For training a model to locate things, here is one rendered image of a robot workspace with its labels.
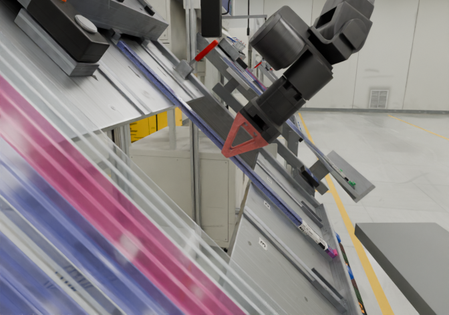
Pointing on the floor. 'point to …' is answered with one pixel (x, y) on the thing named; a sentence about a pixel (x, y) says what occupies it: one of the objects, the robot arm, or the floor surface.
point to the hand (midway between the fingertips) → (228, 150)
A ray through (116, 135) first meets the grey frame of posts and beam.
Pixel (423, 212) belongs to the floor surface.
